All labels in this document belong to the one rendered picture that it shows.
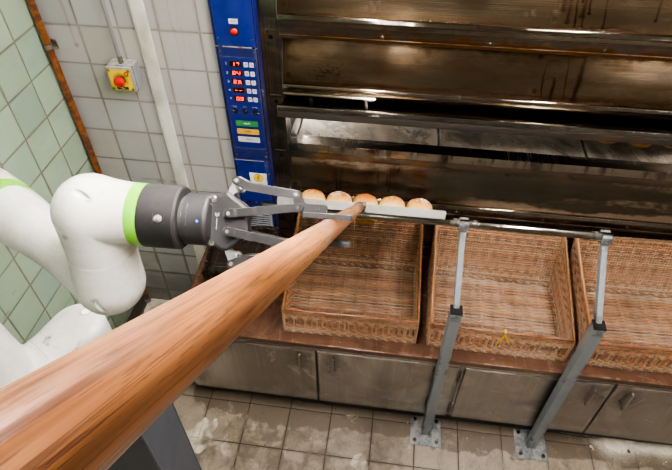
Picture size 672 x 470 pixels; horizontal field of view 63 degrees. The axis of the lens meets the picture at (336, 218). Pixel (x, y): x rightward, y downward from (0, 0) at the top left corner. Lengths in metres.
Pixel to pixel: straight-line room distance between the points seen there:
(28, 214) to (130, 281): 0.26
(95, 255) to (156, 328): 0.67
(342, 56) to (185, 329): 1.86
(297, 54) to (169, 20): 0.46
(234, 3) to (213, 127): 0.56
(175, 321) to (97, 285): 0.69
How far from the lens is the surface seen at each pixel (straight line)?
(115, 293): 0.89
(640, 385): 2.51
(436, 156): 2.22
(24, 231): 1.06
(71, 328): 1.41
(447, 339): 2.08
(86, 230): 0.83
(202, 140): 2.36
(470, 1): 1.91
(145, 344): 0.17
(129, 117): 2.43
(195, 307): 0.21
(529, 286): 2.60
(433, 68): 2.02
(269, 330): 2.34
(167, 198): 0.78
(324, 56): 2.03
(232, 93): 2.14
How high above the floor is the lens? 2.50
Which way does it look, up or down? 44 degrees down
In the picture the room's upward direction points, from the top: straight up
